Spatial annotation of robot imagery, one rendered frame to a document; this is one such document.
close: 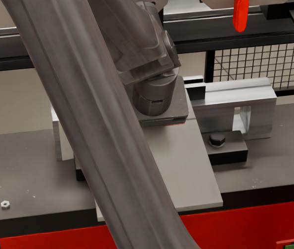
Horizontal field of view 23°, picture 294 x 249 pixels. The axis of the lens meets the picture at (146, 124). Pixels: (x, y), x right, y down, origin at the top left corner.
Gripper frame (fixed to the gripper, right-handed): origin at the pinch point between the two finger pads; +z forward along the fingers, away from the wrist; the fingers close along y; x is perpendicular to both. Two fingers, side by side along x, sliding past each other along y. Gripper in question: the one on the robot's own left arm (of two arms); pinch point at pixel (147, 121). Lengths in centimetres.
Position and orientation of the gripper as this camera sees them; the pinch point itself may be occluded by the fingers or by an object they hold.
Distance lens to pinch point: 113.4
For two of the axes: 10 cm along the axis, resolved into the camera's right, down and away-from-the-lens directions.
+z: -0.7, 3.7, 9.3
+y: -9.9, 1.0, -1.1
